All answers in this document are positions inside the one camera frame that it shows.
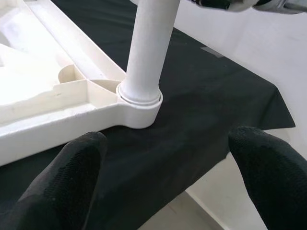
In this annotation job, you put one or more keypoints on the black table cloth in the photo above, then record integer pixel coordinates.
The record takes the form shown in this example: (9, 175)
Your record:
(192, 119)

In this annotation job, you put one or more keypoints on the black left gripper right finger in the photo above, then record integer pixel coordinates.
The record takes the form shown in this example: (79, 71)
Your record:
(273, 182)

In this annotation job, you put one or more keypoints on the white plastic table leg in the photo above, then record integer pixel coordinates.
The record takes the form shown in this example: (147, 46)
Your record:
(148, 52)

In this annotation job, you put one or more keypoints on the white plastic children table top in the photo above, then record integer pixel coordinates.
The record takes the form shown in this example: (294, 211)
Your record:
(48, 107)

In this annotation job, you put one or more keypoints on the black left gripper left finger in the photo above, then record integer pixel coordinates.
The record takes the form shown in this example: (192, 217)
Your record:
(55, 187)

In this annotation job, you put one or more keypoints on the grey tape piece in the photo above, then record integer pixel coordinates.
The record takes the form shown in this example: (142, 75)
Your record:
(212, 52)

